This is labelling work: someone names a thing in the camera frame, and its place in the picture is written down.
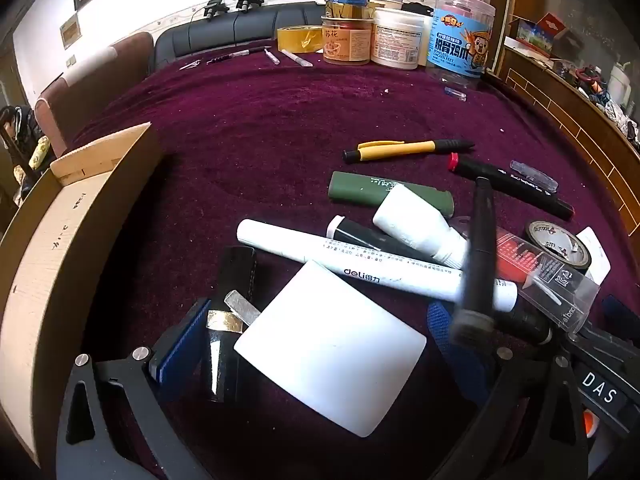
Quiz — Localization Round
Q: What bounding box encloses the brown chair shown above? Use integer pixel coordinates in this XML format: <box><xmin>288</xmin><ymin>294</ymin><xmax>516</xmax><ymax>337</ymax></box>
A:
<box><xmin>34</xmin><ymin>31</ymin><xmax>155</xmax><ymax>161</ymax></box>

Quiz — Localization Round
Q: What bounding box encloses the black marker red cap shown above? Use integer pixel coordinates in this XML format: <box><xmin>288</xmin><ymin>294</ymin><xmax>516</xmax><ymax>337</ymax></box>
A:
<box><xmin>448</xmin><ymin>152</ymin><xmax>575</xmax><ymax>221</ymax></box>

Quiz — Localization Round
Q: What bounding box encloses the small white box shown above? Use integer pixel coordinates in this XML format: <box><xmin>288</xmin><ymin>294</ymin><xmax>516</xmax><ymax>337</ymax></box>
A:
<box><xmin>575</xmin><ymin>226</ymin><xmax>612</xmax><ymax>283</ymax></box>

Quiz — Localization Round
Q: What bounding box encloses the dark leather sofa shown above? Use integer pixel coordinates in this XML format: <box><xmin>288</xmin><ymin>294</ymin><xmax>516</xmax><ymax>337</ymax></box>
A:
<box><xmin>152</xmin><ymin>2</ymin><xmax>331</xmax><ymax>73</ymax></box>

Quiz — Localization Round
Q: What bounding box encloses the clear jar blue label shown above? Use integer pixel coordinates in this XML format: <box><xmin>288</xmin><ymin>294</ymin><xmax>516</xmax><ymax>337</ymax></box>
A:
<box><xmin>426</xmin><ymin>0</ymin><xmax>496</xmax><ymax>92</ymax></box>

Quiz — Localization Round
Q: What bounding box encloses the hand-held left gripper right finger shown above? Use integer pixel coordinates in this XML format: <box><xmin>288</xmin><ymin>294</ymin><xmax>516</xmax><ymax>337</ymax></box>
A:
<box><xmin>427</xmin><ymin>301</ymin><xmax>590</xmax><ymax>480</ymax></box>

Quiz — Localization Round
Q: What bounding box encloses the wooden door frame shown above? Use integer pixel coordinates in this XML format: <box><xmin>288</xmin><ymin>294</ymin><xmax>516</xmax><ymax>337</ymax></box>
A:
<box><xmin>482</xmin><ymin>0</ymin><xmax>521</xmax><ymax>78</ymax></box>

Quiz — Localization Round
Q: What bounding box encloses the yellow black pen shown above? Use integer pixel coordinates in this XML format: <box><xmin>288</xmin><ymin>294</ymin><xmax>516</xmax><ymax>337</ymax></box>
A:
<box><xmin>343</xmin><ymin>139</ymin><xmax>476</xmax><ymax>163</ymax></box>

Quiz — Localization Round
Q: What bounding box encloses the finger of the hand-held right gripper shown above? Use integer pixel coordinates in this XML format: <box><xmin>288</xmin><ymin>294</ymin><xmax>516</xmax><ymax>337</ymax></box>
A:
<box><xmin>600</xmin><ymin>294</ymin><xmax>640</xmax><ymax>341</ymax></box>

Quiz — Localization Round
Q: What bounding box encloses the white kettle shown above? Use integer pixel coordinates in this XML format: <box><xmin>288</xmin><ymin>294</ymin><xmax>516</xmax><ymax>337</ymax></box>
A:
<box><xmin>607</xmin><ymin>60</ymin><xmax>633</xmax><ymax>106</ymax></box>

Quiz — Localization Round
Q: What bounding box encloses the wall plaque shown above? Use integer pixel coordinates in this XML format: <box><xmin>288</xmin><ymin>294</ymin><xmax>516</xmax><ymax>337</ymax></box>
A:
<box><xmin>60</xmin><ymin>12</ymin><xmax>82</xmax><ymax>51</ymax></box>

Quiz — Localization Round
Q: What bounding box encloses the white marker pen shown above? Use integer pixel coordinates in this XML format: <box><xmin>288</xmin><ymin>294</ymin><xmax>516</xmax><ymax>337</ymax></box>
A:
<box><xmin>236</xmin><ymin>218</ymin><xmax>518</xmax><ymax>313</ymax></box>

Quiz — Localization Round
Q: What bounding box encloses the white plastic card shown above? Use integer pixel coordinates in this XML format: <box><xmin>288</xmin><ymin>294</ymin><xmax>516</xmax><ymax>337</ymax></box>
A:
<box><xmin>234</xmin><ymin>260</ymin><xmax>427</xmax><ymax>438</ymax></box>

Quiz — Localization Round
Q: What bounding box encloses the wooden cabinet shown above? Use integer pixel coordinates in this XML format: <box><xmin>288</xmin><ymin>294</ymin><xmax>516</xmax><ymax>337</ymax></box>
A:
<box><xmin>497</xmin><ymin>35</ymin><xmax>640</xmax><ymax>241</ymax></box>

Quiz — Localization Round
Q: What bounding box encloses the white bottle orange cap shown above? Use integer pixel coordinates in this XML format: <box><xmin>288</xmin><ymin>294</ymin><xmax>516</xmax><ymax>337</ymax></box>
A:
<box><xmin>372</xmin><ymin>182</ymin><xmax>471</xmax><ymax>269</ymax></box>

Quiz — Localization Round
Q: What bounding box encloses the white plastic tub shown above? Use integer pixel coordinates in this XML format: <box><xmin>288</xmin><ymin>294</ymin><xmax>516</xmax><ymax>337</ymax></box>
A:
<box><xmin>372</xmin><ymin>7</ymin><xmax>427</xmax><ymax>71</ymax></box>

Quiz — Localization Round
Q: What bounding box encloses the black marker white cap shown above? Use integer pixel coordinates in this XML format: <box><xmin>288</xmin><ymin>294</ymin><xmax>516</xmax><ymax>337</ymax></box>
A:
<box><xmin>326</xmin><ymin>215</ymin><xmax>436</xmax><ymax>263</ymax></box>

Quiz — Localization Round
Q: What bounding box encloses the jar with orange label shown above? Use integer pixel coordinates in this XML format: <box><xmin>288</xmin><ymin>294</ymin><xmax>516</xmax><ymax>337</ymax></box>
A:
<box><xmin>321</xmin><ymin>16</ymin><xmax>375</xmax><ymax>66</ymax></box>

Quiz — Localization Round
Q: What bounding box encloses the cardboard box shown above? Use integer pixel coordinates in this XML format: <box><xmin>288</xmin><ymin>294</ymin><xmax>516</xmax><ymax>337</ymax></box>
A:
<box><xmin>0</xmin><ymin>121</ymin><xmax>163</xmax><ymax>468</ymax></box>

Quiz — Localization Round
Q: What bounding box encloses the colourful box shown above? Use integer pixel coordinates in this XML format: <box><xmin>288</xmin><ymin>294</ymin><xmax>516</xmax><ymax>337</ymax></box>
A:
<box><xmin>515</xmin><ymin>17</ymin><xmax>556</xmax><ymax>58</ymax></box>

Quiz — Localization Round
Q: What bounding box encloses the red black toy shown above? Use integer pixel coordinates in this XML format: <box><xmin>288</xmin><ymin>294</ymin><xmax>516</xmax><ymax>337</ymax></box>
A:
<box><xmin>572</xmin><ymin>65</ymin><xmax>608</xmax><ymax>103</ymax></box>

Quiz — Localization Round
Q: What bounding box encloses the dark green lighter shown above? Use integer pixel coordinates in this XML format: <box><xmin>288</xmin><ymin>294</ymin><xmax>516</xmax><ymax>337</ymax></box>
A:
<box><xmin>327</xmin><ymin>171</ymin><xmax>455</xmax><ymax>220</ymax></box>

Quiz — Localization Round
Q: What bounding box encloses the black tape roll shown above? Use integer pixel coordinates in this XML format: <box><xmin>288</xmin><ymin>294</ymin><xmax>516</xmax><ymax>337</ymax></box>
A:
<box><xmin>524</xmin><ymin>220</ymin><xmax>592</xmax><ymax>276</ymax></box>

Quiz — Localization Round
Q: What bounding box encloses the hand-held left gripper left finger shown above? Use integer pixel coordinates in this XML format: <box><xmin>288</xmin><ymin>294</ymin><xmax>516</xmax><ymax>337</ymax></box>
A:
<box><xmin>55</xmin><ymin>297</ymin><xmax>216</xmax><ymax>480</ymax></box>

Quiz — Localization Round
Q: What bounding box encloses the thin black pen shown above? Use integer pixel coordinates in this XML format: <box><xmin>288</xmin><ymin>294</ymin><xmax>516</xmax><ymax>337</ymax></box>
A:
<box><xmin>206</xmin><ymin>46</ymin><xmax>273</xmax><ymax>65</ymax></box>

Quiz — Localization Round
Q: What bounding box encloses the dark jacket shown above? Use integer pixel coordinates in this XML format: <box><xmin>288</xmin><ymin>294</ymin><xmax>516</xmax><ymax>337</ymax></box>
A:
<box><xmin>0</xmin><ymin>105</ymin><xmax>53</xmax><ymax>171</ymax></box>

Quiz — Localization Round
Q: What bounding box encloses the yellow tape roll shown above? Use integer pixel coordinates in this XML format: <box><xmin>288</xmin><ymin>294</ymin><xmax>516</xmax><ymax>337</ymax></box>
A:
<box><xmin>276</xmin><ymin>24</ymin><xmax>325</xmax><ymax>54</ymax></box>

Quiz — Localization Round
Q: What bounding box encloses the clear packaged red candle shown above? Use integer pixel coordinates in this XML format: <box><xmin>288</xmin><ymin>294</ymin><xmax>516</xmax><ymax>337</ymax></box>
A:
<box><xmin>447</xmin><ymin>215</ymin><xmax>601</xmax><ymax>333</ymax></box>

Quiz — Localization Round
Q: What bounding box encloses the black case gold band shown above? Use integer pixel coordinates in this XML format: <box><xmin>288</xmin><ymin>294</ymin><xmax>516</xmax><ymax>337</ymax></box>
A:
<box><xmin>202</xmin><ymin>246</ymin><xmax>261</xmax><ymax>403</ymax></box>

